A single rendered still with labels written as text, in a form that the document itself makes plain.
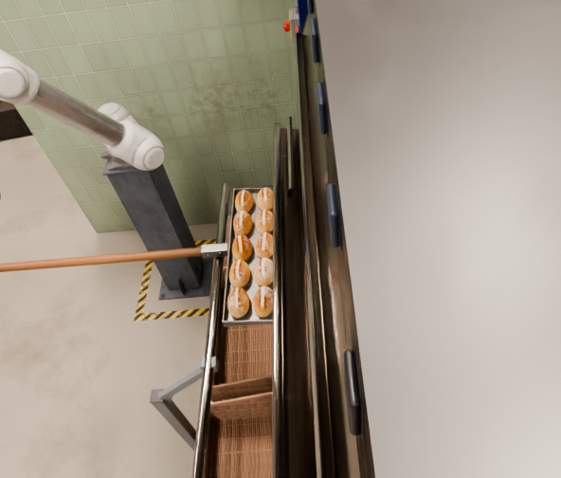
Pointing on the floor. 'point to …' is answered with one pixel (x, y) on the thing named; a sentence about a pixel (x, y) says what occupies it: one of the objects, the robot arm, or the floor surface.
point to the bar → (159, 398)
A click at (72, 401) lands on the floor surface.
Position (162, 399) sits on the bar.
